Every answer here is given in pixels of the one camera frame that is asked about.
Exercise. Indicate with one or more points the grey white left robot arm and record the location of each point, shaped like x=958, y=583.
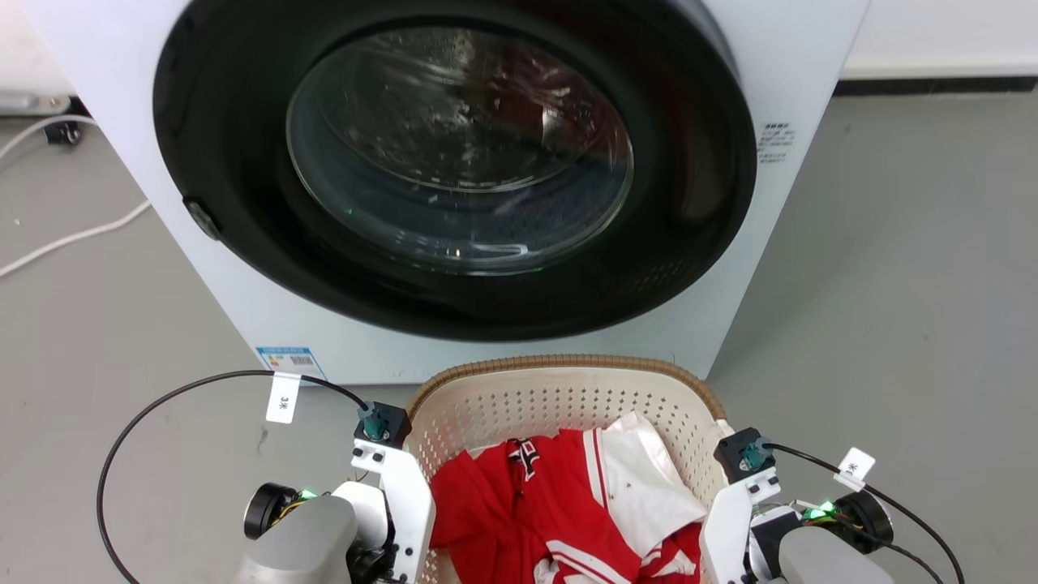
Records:
x=304, y=539

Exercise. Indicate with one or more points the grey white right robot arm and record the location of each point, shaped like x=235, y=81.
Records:
x=819, y=560

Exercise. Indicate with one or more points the cream perforated laundry basket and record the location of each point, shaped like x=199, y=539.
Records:
x=527, y=405

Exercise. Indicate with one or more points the white washing machine body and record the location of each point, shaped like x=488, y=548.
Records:
x=340, y=349

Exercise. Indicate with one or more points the red garment with white stripes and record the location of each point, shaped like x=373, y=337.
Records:
x=503, y=511

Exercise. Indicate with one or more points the blue energy label sticker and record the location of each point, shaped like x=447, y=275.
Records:
x=288, y=359

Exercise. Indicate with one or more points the black round washing machine door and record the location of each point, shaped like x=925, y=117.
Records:
x=243, y=227

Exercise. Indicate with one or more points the white text sticker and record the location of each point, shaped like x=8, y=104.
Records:
x=776, y=143

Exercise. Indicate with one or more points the black door latch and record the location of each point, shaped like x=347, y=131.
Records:
x=201, y=217

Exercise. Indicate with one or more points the black baseboard strip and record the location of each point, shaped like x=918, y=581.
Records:
x=932, y=85

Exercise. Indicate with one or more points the black plug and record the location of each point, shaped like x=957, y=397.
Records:
x=63, y=134

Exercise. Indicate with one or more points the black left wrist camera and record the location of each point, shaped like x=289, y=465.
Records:
x=391, y=422

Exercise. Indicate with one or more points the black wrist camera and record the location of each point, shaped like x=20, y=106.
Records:
x=391, y=422
x=734, y=454

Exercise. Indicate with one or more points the white left camera bracket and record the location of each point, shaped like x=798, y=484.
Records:
x=409, y=503

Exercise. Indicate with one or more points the white camera bracket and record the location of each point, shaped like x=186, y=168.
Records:
x=409, y=503
x=726, y=527

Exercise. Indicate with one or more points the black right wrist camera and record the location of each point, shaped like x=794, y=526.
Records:
x=734, y=454

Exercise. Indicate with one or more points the white right camera bracket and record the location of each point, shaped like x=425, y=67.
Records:
x=726, y=527

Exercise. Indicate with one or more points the grey floor rail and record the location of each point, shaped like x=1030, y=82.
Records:
x=32, y=102

